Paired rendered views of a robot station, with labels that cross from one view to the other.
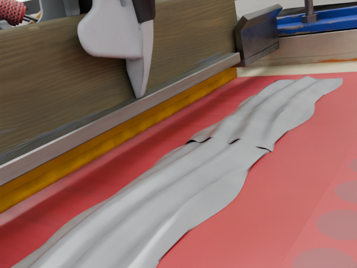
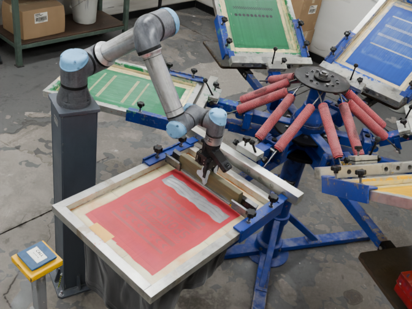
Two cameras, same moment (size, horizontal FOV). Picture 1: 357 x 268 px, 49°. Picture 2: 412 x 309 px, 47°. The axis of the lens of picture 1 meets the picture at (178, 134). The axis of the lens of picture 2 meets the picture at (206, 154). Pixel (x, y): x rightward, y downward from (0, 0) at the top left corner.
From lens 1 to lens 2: 2.09 m
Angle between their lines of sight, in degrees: 78
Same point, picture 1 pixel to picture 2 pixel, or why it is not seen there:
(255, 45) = (236, 208)
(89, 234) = (177, 182)
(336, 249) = (165, 196)
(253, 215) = (174, 194)
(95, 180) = (194, 184)
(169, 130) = (209, 195)
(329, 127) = (192, 208)
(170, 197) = (180, 188)
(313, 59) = not seen: hidden behind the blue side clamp
